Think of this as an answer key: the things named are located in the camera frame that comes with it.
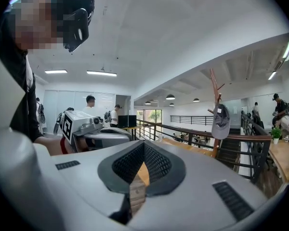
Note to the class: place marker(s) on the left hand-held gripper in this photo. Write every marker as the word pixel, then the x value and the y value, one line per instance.
pixel 73 124

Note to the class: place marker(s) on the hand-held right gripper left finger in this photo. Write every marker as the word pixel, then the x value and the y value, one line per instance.
pixel 82 182

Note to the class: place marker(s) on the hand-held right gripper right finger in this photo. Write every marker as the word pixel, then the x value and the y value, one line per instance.
pixel 197 177

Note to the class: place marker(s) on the grey cap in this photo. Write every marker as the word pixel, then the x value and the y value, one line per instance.
pixel 221 124

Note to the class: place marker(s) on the brown wooden coat rack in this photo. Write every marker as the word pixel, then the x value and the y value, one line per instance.
pixel 214 85

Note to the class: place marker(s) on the person's left forearm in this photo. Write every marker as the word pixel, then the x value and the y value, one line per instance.
pixel 50 147

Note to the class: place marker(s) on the dark staircase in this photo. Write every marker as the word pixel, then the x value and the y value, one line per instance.
pixel 228 148

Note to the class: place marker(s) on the person's black jacket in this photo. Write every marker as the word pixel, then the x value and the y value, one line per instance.
pixel 26 119

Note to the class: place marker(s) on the long ceiling strip light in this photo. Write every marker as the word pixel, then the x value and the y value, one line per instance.
pixel 56 71
pixel 272 75
pixel 101 73
pixel 288 48

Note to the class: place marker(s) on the small yellow table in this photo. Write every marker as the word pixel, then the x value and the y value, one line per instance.
pixel 132 128

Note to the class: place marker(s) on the black metal balcony railing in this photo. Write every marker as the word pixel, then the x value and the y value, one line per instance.
pixel 192 116

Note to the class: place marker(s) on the black railing with wooden handrail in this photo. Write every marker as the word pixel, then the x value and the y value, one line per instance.
pixel 262 153

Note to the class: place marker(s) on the large glass window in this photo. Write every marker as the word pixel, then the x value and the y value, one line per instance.
pixel 154 116

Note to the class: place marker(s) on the curved wooden table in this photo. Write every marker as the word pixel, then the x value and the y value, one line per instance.
pixel 283 157

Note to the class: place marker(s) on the small green potted plant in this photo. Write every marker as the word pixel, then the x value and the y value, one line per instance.
pixel 276 132

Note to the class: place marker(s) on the person's face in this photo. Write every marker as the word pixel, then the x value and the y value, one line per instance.
pixel 36 25

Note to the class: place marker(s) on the black head-worn camera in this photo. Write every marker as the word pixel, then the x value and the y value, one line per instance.
pixel 78 30

